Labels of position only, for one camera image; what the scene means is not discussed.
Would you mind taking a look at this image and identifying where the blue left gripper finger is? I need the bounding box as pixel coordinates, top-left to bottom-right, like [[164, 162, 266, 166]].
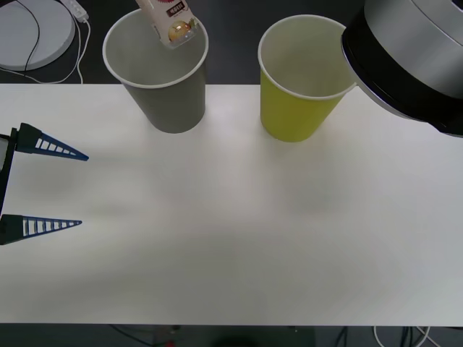
[[0, 213, 83, 247], [15, 122, 90, 162]]

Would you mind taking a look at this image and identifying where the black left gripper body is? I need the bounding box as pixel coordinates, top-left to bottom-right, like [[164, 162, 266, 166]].
[[0, 127, 18, 215]]

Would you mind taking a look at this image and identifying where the clear bottle with red cap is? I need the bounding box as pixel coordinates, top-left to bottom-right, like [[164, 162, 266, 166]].
[[135, 0, 201, 51]]

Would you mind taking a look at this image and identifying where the round white disc base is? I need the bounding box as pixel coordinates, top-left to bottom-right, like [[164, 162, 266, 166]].
[[0, 0, 77, 72]]

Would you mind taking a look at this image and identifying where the white power strip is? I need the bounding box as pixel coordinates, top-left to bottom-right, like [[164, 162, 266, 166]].
[[59, 0, 90, 24]]

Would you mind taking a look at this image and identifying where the grey plastic waste bin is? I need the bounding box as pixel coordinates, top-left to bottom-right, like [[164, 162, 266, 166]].
[[101, 9, 210, 134]]

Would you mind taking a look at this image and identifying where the yellow-green plastic waste bin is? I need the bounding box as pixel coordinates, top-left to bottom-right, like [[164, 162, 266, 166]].
[[257, 14, 358, 143]]

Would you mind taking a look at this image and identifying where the white power strip cable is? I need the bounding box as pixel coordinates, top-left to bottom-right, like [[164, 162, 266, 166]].
[[0, 20, 92, 86]]

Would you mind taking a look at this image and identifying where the thin black cable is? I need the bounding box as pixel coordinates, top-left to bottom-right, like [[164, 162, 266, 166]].
[[14, 0, 41, 72]]

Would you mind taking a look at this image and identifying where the white floor cable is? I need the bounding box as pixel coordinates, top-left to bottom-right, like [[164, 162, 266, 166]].
[[373, 325, 437, 347]]

